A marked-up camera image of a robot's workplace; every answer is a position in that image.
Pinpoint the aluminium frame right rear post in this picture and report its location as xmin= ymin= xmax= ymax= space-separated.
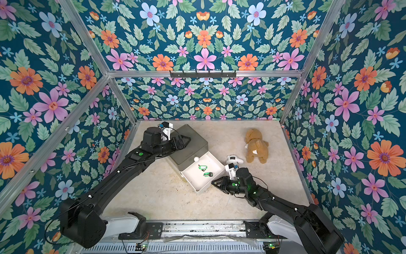
xmin=280 ymin=0 xmax=345 ymax=126

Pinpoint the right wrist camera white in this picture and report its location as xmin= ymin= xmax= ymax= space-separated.
xmin=225 ymin=163 xmax=239 ymax=181

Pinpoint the white drawer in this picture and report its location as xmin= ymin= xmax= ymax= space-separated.
xmin=181 ymin=152 xmax=225 ymax=194

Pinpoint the aluminium frame rear top beam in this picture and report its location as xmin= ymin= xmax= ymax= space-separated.
xmin=108 ymin=70 xmax=302 ymax=79

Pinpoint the brown teddy bear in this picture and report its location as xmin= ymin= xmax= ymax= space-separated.
xmin=245 ymin=129 xmax=269 ymax=164

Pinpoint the aluminium frame left rear post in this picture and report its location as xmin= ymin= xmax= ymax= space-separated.
xmin=59 ymin=1 xmax=137 ymax=126

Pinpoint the aluminium frame beam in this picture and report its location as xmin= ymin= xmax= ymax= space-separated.
xmin=1 ymin=76 xmax=110 ymax=217
xmin=108 ymin=70 xmax=302 ymax=79

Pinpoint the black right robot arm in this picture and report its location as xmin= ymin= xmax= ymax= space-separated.
xmin=211 ymin=168 xmax=344 ymax=254

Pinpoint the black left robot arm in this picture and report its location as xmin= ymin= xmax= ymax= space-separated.
xmin=59 ymin=127 xmax=191 ymax=248

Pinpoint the aluminium frame post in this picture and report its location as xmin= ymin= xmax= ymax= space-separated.
xmin=59 ymin=1 xmax=137 ymax=126
xmin=280 ymin=0 xmax=345 ymax=126

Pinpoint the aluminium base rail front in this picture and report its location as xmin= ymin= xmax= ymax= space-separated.
xmin=69 ymin=218 xmax=343 ymax=254

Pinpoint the black wall hook rail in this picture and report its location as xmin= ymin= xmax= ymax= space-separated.
xmin=169 ymin=70 xmax=237 ymax=79

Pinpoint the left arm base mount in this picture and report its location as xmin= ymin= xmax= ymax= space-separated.
xmin=101 ymin=212 xmax=163 ymax=240

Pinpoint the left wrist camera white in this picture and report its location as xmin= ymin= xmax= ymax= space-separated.
xmin=159 ymin=122 xmax=173 ymax=141

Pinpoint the grey top drawer cabinet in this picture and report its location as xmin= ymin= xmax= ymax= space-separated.
xmin=170 ymin=124 xmax=208 ymax=171

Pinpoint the aluminium frame left top beam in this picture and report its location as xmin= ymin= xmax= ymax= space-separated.
xmin=1 ymin=76 xmax=110 ymax=217

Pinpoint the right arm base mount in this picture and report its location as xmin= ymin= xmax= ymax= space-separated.
xmin=243 ymin=213 xmax=302 ymax=246

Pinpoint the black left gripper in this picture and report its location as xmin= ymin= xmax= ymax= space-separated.
xmin=151 ymin=135 xmax=191 ymax=158

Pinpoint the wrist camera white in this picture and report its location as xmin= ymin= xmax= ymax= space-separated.
xmin=225 ymin=163 xmax=239 ymax=181
xmin=159 ymin=122 xmax=173 ymax=141

